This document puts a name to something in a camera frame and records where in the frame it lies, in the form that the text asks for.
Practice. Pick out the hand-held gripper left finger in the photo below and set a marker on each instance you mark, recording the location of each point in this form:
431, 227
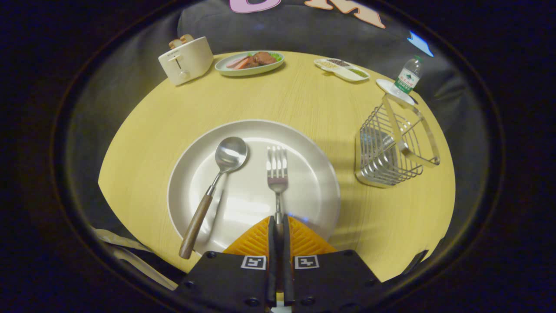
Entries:
272, 261

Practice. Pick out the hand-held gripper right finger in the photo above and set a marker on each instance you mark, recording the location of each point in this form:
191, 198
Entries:
287, 261

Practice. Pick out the silver metal fork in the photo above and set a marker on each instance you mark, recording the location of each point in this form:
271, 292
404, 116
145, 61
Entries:
277, 178

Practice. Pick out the large white plate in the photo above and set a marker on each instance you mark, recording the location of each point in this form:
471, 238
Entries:
252, 204

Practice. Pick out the pale green oval plate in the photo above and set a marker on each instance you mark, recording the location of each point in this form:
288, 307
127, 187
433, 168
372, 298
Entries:
230, 70

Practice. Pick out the white divided condiment dish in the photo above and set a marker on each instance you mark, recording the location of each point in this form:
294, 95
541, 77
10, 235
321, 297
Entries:
347, 73

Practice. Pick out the small white saucer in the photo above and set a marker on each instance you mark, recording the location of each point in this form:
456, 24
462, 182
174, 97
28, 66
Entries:
386, 87

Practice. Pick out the pink sausage slices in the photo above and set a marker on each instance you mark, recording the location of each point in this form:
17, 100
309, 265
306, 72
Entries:
238, 63

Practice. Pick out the brown meat piece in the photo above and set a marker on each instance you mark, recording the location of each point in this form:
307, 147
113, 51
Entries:
263, 58

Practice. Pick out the green leafy vegetable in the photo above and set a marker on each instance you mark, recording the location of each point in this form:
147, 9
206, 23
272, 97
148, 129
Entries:
276, 56

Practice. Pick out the cream white toaster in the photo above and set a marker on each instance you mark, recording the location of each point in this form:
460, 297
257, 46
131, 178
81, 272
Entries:
191, 61

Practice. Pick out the clear plastic water bottle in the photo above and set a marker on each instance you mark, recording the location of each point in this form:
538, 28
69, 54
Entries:
407, 78

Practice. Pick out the toast slice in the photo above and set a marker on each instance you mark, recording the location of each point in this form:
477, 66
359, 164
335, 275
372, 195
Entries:
175, 43
187, 38

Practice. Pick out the cream curved chair frame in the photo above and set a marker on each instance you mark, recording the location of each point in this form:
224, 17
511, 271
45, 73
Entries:
130, 256

